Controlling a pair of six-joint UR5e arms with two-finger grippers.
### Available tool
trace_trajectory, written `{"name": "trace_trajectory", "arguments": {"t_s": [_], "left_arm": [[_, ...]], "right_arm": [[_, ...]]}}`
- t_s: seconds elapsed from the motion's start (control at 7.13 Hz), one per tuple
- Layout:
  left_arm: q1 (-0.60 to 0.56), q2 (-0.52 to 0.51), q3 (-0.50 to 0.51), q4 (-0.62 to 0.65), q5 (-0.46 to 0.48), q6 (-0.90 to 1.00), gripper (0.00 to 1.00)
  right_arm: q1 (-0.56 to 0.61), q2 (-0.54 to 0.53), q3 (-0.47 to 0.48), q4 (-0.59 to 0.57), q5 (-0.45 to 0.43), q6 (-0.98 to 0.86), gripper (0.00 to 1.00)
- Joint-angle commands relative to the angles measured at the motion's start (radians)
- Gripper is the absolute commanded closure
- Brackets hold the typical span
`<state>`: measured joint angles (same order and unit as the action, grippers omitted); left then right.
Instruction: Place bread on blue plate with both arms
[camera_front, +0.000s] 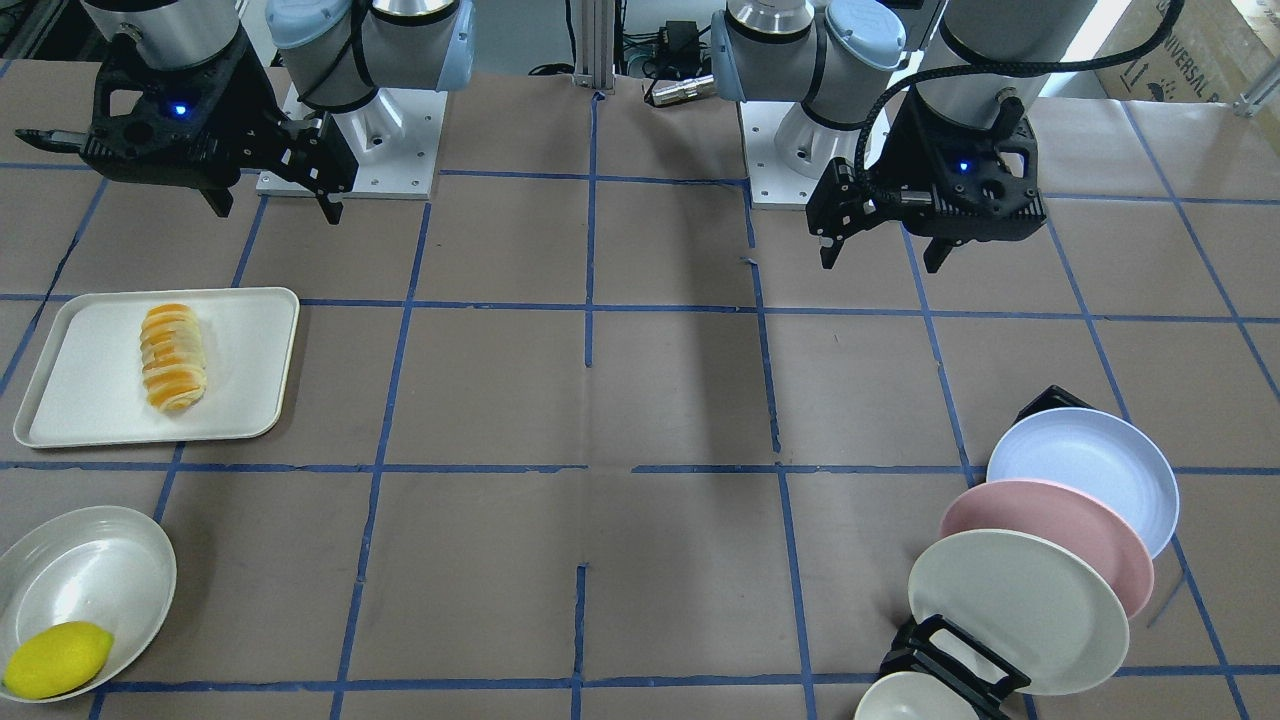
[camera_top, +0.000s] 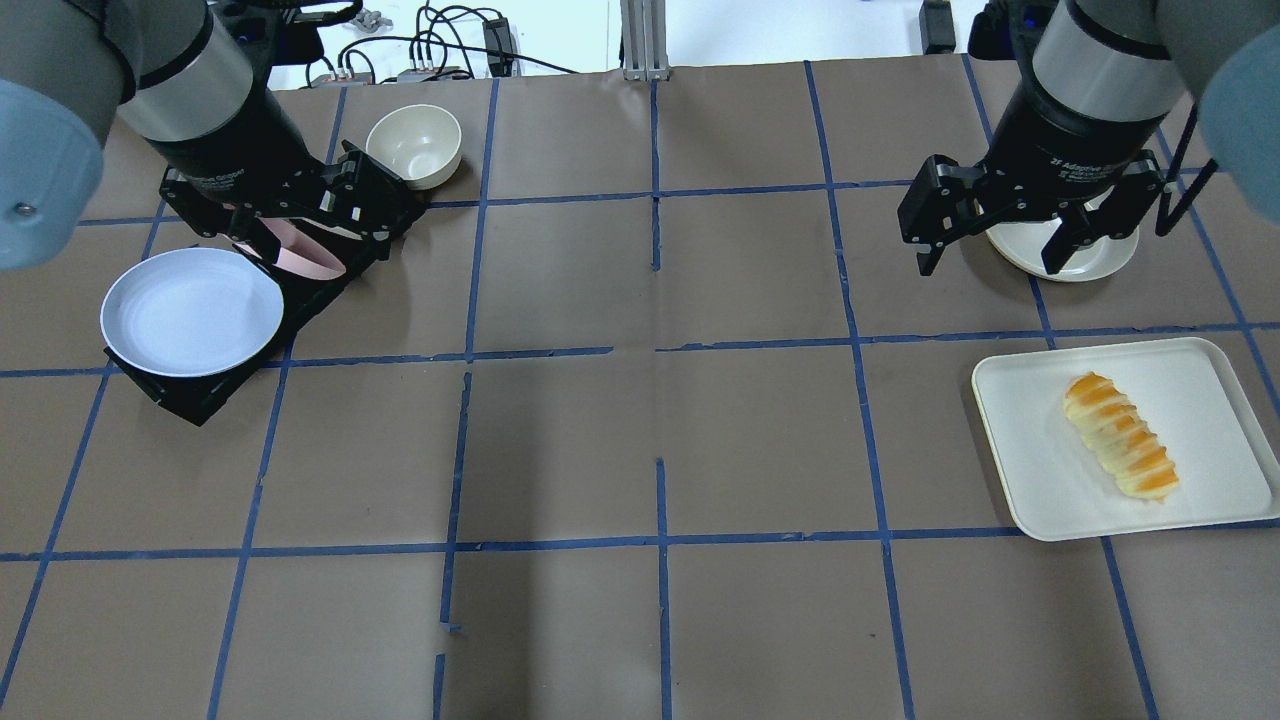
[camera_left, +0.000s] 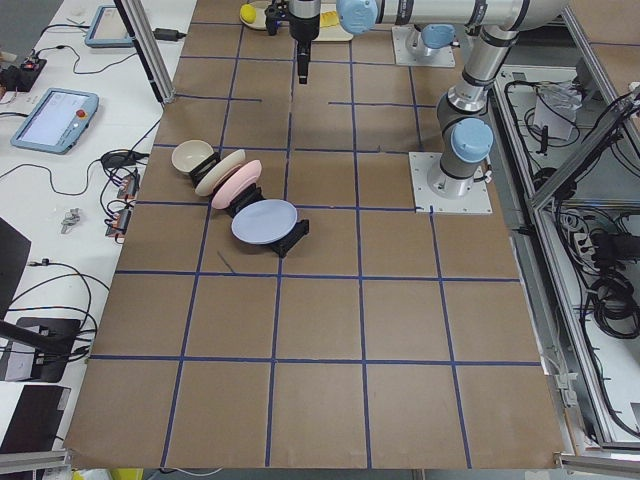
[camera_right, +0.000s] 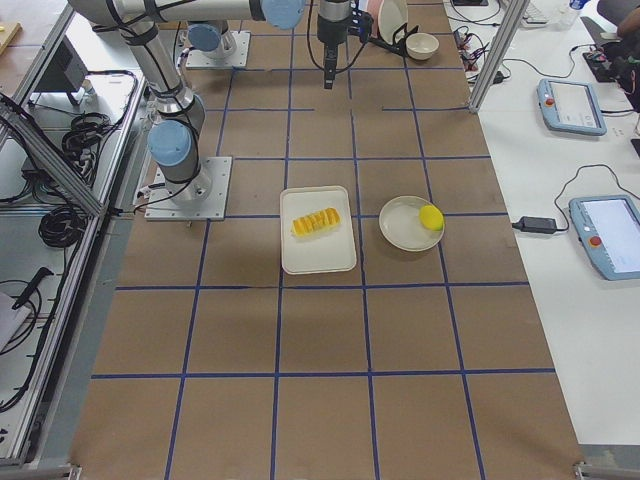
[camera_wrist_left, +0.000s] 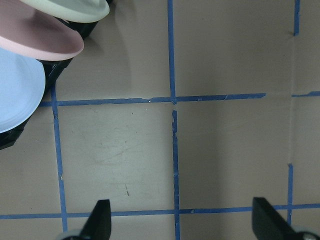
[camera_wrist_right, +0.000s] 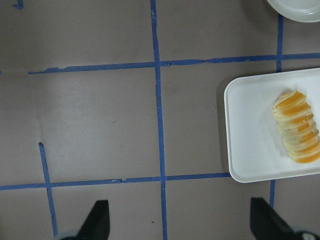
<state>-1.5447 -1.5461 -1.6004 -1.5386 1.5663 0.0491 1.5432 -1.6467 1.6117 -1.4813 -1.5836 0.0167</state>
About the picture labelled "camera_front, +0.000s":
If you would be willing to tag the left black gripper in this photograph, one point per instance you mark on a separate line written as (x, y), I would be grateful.
(903, 150)

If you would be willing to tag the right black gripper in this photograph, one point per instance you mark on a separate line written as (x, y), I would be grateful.
(243, 110)

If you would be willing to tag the orange striped bread roll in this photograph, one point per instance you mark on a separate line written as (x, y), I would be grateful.
(173, 358)

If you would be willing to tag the light blue plate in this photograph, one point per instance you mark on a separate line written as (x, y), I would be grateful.
(1099, 454)

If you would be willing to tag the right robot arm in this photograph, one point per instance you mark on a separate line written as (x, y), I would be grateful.
(330, 48)

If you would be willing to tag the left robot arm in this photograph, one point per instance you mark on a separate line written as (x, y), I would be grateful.
(837, 59)

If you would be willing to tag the pink plate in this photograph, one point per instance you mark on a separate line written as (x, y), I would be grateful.
(1070, 518)

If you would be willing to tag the cream plate in rack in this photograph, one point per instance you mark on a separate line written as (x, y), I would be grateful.
(1036, 605)

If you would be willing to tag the cream rectangular tray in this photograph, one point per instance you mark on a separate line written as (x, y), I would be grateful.
(87, 387)

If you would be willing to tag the cardboard box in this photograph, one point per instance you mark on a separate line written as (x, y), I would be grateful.
(1213, 53)

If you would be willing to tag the black dish rack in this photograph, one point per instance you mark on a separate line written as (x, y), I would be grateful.
(913, 650)

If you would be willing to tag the cream shallow bowl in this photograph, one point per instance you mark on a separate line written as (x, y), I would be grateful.
(107, 566)

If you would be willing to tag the small cream bowl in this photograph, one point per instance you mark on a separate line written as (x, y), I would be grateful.
(912, 696)

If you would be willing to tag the yellow lemon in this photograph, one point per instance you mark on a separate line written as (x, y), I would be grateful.
(58, 661)

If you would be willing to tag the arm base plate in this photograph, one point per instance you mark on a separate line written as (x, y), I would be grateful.
(394, 134)
(786, 150)

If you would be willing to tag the aluminium frame post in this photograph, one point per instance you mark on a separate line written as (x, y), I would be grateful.
(595, 41)

